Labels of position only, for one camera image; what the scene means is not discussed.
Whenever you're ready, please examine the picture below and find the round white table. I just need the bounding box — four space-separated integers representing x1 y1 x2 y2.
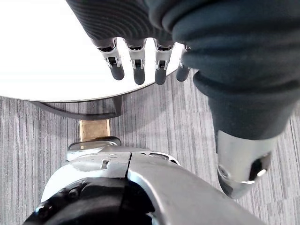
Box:
0 0 186 120

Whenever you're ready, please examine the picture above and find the tan cardboard piece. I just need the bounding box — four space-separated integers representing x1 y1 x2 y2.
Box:
79 119 111 143

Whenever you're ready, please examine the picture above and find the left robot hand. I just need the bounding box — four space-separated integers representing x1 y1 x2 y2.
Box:
65 0 300 199

